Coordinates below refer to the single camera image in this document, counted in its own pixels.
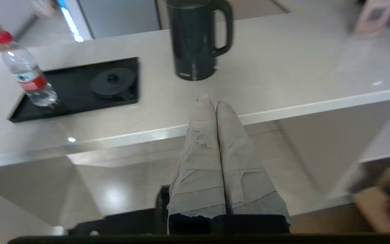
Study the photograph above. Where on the silver refrigerator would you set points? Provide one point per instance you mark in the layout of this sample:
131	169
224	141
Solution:
120	17

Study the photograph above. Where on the black rectangular tray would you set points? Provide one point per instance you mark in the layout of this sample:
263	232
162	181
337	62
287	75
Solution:
69	95

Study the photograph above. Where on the pink QR code card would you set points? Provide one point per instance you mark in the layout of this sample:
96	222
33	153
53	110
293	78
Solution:
376	15

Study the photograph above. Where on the water bottle red cap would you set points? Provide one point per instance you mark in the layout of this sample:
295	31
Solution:
29	74

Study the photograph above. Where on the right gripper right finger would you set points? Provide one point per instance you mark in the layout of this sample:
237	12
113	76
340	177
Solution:
245	169

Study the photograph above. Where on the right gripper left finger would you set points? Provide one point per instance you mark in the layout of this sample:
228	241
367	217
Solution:
201	162

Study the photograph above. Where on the black round kettle base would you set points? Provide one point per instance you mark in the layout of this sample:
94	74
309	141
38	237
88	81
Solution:
113	83

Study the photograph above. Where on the black electric kettle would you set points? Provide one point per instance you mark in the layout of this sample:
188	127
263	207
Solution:
195	40

